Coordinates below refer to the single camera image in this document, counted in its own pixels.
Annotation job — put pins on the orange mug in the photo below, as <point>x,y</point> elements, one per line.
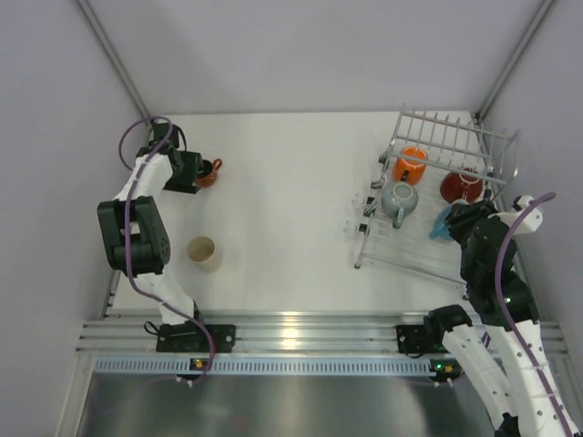
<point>410,168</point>

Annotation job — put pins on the grey ceramic mug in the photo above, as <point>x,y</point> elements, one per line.
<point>399,199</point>

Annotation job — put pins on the small dark red cup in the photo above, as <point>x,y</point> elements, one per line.
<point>208,172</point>

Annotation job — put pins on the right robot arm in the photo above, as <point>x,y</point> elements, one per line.
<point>517,387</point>

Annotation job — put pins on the blue white mug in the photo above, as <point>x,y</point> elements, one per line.
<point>440,230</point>

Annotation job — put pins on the red floral mug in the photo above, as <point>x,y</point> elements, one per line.
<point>461,186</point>

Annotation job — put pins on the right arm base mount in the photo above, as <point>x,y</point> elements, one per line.
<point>416,340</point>

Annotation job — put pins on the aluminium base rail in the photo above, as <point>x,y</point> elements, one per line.
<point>261,333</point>

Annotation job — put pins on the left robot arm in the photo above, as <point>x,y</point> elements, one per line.
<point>134,235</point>

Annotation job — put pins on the metal dish rack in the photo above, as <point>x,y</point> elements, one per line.
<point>453,142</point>

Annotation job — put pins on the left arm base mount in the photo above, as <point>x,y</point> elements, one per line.
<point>188,337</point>

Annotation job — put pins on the beige cup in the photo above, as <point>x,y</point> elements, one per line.
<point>204,253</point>

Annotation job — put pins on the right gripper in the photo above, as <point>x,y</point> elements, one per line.
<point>463,215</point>

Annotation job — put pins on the slotted cable duct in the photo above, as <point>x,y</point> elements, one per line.
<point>267,366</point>

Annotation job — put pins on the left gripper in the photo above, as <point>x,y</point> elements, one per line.
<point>186,185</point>

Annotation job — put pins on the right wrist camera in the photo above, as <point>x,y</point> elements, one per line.
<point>533,220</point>

